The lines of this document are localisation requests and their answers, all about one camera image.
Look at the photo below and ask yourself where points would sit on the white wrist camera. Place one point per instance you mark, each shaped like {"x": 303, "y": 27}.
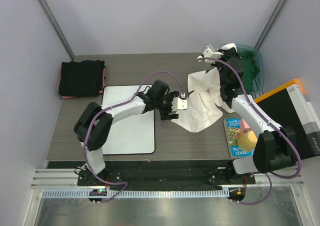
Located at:
{"x": 211, "y": 52}
{"x": 179, "y": 104}

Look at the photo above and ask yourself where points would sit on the white folding board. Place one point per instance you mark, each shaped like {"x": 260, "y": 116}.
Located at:
{"x": 133, "y": 135}

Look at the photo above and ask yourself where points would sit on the black orange box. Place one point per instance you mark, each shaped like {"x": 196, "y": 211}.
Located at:
{"x": 290, "y": 106}

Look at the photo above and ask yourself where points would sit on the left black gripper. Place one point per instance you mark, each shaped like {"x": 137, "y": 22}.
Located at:
{"x": 164, "y": 115}

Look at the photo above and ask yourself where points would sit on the aluminium rail frame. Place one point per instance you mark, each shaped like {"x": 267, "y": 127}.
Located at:
{"x": 66, "y": 183}

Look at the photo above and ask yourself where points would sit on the colourful picture book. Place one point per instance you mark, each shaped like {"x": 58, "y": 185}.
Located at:
{"x": 233, "y": 133}

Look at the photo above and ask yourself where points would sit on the pink sticky pad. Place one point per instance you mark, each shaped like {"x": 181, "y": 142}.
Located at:
{"x": 244, "y": 127}

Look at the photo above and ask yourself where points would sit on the green t shirt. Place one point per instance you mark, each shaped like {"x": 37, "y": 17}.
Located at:
{"x": 251, "y": 69}

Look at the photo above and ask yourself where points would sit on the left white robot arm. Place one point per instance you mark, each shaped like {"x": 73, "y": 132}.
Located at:
{"x": 93, "y": 127}

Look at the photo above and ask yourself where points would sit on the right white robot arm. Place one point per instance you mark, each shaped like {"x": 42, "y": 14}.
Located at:
{"x": 275, "y": 147}

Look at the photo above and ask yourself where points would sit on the white t shirt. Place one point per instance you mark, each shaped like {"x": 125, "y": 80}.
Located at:
{"x": 205, "y": 105}

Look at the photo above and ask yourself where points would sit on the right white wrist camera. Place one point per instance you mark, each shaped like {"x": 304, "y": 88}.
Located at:
{"x": 211, "y": 52}

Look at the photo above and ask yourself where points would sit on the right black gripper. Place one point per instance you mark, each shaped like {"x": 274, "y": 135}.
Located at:
{"x": 228, "y": 53}

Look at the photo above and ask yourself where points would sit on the teal plastic basket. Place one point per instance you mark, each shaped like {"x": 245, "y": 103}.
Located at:
{"x": 259, "y": 80}

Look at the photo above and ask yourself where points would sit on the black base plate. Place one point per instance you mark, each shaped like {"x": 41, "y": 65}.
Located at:
{"x": 172, "y": 170}

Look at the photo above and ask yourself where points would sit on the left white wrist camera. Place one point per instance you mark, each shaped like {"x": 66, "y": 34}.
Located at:
{"x": 179, "y": 104}

